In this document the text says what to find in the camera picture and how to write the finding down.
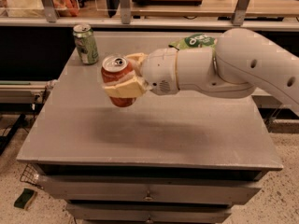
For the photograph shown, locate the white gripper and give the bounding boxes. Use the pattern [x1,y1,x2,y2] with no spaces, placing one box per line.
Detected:
[104,49,178,98]

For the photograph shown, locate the red coke can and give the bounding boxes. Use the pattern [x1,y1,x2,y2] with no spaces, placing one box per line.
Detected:
[101,54,135,107]

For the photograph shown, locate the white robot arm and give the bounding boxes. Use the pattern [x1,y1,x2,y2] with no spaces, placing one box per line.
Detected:
[102,28,299,114]

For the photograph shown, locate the green soda can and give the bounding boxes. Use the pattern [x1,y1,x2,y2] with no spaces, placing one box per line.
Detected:
[73,23,99,64]

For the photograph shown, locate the green rice chip bag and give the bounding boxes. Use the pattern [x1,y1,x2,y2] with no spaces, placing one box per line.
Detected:
[169,33,217,50]

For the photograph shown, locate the orange snack bag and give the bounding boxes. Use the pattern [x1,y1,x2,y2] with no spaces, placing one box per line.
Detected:
[52,0,78,17]

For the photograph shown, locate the grey upper drawer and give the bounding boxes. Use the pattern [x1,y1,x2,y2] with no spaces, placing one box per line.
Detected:
[37,175,261,205]

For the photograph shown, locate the grey drawer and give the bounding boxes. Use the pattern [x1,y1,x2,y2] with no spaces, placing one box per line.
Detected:
[37,175,261,205]
[66,203,231,224]

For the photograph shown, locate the grey lower drawer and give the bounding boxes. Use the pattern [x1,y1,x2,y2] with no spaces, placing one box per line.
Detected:
[66,203,231,224]

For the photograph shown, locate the green yellow sponge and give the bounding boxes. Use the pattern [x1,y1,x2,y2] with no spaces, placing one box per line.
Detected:
[14,188,36,210]

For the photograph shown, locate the middle metal shelf post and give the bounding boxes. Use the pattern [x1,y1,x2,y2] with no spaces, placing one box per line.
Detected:
[120,0,132,24]

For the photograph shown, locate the metal shelf post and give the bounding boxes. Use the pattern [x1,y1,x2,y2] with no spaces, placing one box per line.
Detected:
[231,0,250,26]
[120,0,132,24]
[41,0,58,22]

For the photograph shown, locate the left metal shelf post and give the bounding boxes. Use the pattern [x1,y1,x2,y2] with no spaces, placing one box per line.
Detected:
[41,0,58,22]

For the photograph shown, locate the right metal shelf post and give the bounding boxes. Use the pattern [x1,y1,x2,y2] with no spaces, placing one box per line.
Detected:
[231,0,250,26]

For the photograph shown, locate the wire basket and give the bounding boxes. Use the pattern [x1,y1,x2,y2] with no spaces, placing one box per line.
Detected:
[20,164,39,188]

